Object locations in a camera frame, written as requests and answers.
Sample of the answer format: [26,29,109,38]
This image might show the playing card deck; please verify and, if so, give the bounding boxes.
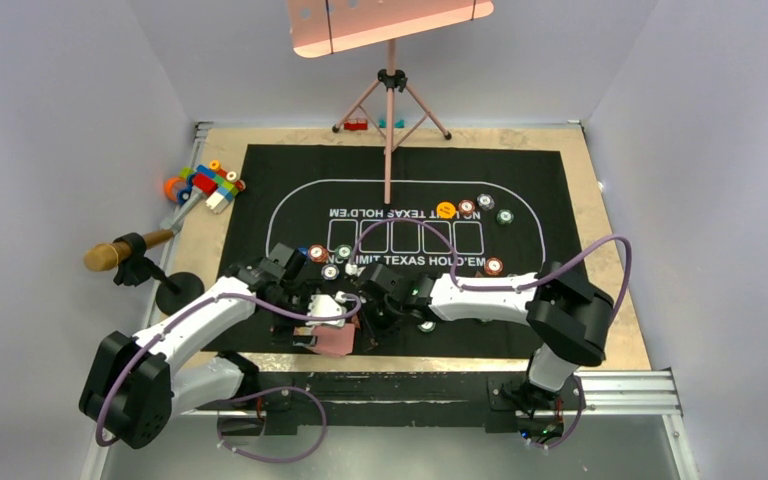
[294,320,358,357]

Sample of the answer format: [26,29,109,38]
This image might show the single red poker chip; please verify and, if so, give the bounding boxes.
[308,244,329,263]

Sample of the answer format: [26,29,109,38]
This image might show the single green poker chip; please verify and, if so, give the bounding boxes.
[334,244,353,261]

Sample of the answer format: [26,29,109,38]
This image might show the yellow big blind button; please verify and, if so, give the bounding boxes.
[435,201,458,220]

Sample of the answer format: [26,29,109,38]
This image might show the green poker chip stack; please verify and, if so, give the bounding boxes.
[418,321,436,333]

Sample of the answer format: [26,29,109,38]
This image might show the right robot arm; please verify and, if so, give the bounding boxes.
[345,262,615,407]

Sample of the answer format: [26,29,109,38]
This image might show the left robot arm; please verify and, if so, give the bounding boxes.
[79,244,362,449]

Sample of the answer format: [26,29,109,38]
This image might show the black poker table mat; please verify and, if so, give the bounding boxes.
[200,144,607,362]

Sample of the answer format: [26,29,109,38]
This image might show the colourful toy block stack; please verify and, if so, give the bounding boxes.
[177,160,246,214]

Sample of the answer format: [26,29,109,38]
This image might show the red toy block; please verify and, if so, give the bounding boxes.
[343,118,369,131]

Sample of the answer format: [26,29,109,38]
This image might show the pink music stand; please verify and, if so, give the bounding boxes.
[286,0,495,208]

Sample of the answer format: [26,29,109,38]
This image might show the orange tape roll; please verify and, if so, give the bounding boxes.
[163,177,191,205]

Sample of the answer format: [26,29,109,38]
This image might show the gold microphone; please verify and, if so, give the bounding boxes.
[83,229,175,272]

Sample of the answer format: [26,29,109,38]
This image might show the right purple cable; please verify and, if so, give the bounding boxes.
[350,218,633,452]

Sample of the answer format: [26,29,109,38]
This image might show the aluminium rail frame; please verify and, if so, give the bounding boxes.
[103,125,692,479]

